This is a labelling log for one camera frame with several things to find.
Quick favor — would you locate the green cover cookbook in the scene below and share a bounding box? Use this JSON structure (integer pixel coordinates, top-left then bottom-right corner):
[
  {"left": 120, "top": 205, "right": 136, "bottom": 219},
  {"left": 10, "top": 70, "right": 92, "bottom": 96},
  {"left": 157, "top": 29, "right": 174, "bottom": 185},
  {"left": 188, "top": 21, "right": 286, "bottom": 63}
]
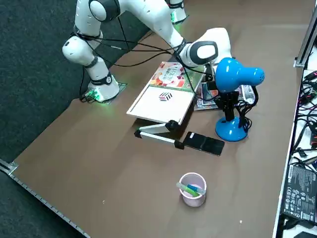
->
[{"left": 149, "top": 61, "right": 207, "bottom": 93}]

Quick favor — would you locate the green marker pen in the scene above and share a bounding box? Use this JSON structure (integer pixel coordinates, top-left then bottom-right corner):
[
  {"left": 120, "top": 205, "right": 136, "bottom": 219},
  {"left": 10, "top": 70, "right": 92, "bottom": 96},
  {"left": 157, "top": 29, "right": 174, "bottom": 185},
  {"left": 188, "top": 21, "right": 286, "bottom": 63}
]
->
[{"left": 176, "top": 182, "right": 206, "bottom": 198}]

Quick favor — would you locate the white folding reading stand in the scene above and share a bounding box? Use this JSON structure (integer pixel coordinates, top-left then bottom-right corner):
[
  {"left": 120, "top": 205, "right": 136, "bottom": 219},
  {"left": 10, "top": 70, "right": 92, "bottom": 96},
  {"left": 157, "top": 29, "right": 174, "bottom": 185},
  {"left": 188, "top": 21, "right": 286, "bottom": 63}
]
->
[{"left": 126, "top": 61, "right": 208, "bottom": 151}]

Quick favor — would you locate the metal table edge rail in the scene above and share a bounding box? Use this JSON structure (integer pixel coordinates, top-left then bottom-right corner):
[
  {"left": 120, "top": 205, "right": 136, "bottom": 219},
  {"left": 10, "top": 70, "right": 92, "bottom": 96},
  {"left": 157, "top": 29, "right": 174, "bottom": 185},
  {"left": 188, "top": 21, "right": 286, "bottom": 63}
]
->
[{"left": 0, "top": 158, "right": 91, "bottom": 238}]

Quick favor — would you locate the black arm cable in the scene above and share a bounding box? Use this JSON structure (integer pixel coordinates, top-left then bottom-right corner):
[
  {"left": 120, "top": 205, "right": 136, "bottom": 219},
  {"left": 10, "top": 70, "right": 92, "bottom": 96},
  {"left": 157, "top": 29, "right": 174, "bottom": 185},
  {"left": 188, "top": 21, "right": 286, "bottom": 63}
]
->
[{"left": 74, "top": 14, "right": 206, "bottom": 75}]

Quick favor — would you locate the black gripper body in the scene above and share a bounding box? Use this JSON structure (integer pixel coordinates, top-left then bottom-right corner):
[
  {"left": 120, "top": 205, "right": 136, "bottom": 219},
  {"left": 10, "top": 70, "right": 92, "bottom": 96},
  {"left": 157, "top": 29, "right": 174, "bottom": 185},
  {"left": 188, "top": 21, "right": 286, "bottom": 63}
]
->
[{"left": 214, "top": 91, "right": 240, "bottom": 106}]

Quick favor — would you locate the pink mesh pen cup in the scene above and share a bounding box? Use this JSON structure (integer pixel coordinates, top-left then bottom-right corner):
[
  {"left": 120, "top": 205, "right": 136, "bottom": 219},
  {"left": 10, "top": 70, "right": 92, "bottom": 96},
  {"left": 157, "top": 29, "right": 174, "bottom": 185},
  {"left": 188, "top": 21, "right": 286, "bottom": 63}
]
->
[{"left": 179, "top": 173, "right": 207, "bottom": 208}]

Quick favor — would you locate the aluminium profile post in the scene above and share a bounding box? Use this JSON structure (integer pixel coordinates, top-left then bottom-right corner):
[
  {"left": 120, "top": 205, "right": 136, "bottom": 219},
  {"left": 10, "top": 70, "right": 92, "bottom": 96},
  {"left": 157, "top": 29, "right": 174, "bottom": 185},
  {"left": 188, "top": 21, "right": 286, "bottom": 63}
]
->
[{"left": 294, "top": 14, "right": 317, "bottom": 68}]

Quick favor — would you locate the blue desk lamp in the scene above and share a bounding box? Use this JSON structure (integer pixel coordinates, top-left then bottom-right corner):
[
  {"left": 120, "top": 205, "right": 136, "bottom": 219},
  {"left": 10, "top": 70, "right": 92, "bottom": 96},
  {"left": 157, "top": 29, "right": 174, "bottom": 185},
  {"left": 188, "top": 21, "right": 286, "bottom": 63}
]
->
[{"left": 214, "top": 56, "right": 265, "bottom": 142}]

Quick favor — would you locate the black lamp cable bundle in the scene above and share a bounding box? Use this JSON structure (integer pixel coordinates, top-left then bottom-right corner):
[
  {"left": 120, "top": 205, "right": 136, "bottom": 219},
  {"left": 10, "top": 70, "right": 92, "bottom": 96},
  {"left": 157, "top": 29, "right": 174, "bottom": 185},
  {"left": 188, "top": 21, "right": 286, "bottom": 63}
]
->
[{"left": 234, "top": 99, "right": 253, "bottom": 132}]

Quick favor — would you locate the blue cover comic magazine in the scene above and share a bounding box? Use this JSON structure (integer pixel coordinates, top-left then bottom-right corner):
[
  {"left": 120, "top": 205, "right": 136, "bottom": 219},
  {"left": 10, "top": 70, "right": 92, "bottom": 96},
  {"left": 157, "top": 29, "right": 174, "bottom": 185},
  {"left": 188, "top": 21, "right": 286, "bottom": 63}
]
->
[{"left": 201, "top": 83, "right": 221, "bottom": 105}]

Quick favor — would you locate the silver border magazine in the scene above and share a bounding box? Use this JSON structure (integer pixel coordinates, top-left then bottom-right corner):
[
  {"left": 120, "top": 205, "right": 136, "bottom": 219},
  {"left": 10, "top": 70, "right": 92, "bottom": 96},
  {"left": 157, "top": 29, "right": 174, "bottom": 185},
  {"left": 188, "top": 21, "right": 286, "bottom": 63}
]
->
[{"left": 193, "top": 83, "right": 256, "bottom": 112}]

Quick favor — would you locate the black flip phone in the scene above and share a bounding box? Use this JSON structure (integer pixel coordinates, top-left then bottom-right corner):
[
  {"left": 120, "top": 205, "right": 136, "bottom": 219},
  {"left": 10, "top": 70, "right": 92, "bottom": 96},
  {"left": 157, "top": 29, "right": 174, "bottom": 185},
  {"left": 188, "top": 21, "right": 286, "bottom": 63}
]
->
[{"left": 183, "top": 131, "right": 225, "bottom": 157}]

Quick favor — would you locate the black labelled power adapter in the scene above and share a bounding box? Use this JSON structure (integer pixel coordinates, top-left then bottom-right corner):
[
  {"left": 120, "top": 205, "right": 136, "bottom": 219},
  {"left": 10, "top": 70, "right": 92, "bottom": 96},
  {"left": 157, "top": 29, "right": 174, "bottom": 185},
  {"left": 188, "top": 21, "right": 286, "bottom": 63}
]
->
[{"left": 281, "top": 163, "right": 317, "bottom": 221}]

